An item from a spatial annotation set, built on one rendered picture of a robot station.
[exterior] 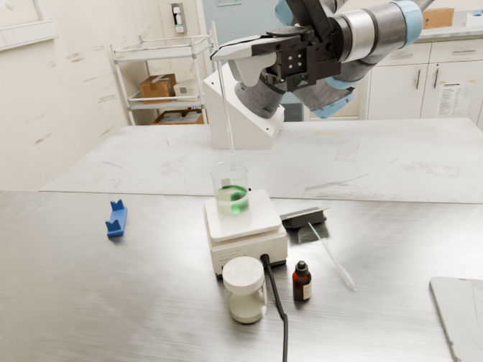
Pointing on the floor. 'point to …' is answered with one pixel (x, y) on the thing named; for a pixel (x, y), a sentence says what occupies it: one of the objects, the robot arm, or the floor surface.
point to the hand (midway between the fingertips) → (218, 51)
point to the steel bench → (15, 241)
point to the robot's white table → (295, 161)
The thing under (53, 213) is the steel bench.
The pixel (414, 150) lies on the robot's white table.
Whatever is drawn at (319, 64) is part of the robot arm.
